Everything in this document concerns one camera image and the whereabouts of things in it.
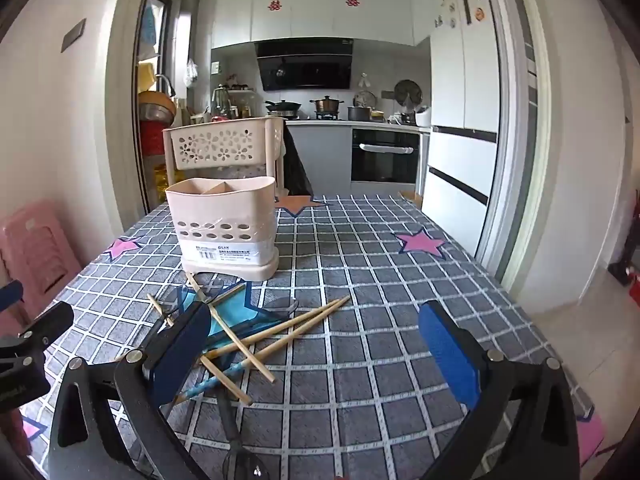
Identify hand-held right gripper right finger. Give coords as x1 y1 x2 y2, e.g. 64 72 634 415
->
417 300 593 480

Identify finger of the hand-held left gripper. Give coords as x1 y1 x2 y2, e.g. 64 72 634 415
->
17 301 75 356
0 280 25 313

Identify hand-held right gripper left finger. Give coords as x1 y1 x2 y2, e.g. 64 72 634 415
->
48 301 213 480

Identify clear grey plastic spoon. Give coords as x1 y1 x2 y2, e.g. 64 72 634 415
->
196 279 227 306
145 284 198 341
210 296 301 348

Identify wooden chopstick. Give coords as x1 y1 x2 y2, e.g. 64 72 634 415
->
146 295 253 406
186 271 277 384
171 296 352 407
114 283 247 363
202 297 348 361

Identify beige plastic utensil holder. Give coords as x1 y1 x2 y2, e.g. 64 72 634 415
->
165 176 280 281

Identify pink plastic stool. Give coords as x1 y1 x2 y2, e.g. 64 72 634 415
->
0 200 83 331

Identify grey checked star tablecloth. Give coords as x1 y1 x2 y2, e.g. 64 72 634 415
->
10 194 608 480

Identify black built-in oven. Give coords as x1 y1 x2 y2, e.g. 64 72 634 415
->
351 128 421 184

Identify red bucket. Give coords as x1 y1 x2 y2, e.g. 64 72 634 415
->
140 120 168 166

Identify beige flower-cut trolley rack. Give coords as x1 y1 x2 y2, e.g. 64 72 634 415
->
162 116 287 196

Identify orange basin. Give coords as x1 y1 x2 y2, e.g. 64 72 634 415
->
137 89 176 111

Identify steel kettle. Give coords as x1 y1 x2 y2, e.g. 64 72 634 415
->
212 85 233 118

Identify round steamer rack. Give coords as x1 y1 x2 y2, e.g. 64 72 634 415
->
393 79 422 108

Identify white refrigerator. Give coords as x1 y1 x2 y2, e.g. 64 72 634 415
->
421 0 501 261

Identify copper pot with lid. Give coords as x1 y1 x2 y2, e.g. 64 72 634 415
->
310 95 345 113

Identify black range hood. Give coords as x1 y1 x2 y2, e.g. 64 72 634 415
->
254 38 355 92

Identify grey wall switch panel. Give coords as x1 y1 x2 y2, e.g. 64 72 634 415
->
61 18 87 53

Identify white wall cabinets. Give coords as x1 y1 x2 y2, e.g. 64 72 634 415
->
210 0 432 51

